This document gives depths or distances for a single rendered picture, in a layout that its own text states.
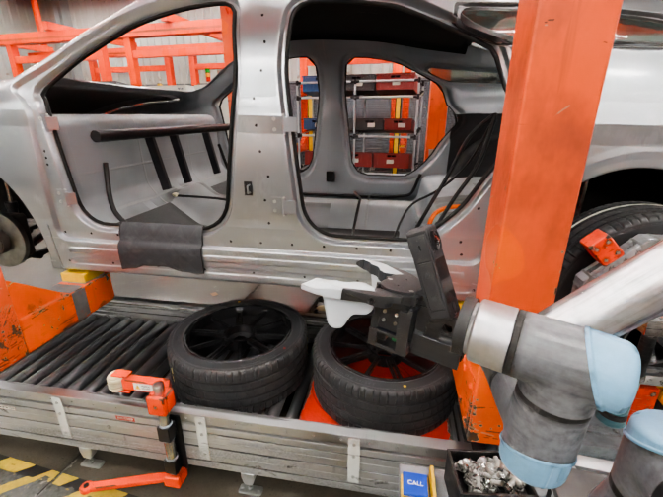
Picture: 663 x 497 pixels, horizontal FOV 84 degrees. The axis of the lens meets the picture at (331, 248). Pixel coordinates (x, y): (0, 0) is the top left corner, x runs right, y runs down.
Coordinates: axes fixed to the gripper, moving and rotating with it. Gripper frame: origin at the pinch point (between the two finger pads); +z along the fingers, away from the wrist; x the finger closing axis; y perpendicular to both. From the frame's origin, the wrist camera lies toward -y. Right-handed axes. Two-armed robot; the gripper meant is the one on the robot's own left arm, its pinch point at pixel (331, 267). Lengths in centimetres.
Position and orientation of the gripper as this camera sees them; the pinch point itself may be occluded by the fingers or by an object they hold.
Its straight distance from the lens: 53.2
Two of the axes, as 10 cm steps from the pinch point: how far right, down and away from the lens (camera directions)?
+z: -8.4, -2.3, 4.9
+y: -1.1, 9.6, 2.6
